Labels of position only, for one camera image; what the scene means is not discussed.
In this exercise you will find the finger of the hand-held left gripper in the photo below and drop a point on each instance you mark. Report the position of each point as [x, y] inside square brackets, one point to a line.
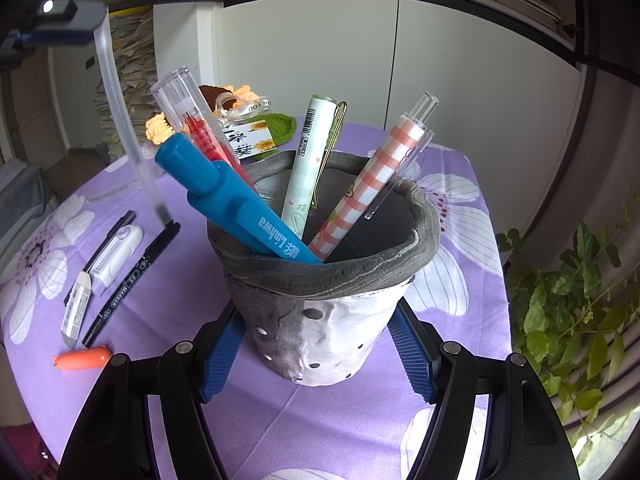
[22, 45]
[75, 15]

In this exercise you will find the crochet sunflower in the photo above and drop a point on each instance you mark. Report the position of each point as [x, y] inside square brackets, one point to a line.
[277, 125]

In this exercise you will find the thin black pen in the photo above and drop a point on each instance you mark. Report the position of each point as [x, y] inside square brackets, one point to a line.
[119, 226]

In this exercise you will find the purple floral tablecloth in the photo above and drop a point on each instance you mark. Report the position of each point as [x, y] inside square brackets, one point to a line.
[300, 435]

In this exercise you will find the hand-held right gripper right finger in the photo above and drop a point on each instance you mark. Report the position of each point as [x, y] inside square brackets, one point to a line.
[410, 360]

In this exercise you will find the green leafy plant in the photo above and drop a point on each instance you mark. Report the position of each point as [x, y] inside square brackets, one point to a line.
[565, 300]

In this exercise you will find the black marker pen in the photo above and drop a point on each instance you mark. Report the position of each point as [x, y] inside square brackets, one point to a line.
[125, 290]

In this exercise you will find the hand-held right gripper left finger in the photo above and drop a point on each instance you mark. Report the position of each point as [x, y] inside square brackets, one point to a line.
[220, 355]

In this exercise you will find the blue pen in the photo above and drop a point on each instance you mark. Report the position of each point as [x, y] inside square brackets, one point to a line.
[225, 185]

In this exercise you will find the tall stack of papers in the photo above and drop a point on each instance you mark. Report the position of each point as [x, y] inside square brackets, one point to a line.
[130, 70]

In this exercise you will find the pink checked pen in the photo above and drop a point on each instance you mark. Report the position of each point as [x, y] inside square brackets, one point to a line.
[370, 180]

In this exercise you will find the white sunflower print card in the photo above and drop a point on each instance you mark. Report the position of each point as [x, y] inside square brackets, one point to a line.
[250, 140]

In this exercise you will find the red pen with clear cap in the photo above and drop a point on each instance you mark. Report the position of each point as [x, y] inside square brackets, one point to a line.
[200, 130]

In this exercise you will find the mauve curtain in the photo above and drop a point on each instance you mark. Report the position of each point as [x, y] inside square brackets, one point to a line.
[615, 160]

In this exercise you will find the grey clay pen holder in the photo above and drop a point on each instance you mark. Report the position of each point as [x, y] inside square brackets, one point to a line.
[325, 320]

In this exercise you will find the wide stack of pale books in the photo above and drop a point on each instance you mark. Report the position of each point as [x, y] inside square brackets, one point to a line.
[520, 2]

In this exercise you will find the grey cloth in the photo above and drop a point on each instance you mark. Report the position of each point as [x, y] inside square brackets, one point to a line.
[25, 195]

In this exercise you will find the white bookshelf cabinet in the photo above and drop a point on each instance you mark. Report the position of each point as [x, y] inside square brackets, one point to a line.
[310, 50]

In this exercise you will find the green and white pen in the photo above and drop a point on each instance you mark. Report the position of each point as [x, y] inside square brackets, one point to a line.
[310, 160]

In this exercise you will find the translucent clear pen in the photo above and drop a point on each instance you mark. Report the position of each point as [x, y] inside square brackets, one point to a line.
[130, 150]

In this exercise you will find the white satin ribbon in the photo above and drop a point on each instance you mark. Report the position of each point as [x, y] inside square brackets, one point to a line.
[245, 107]

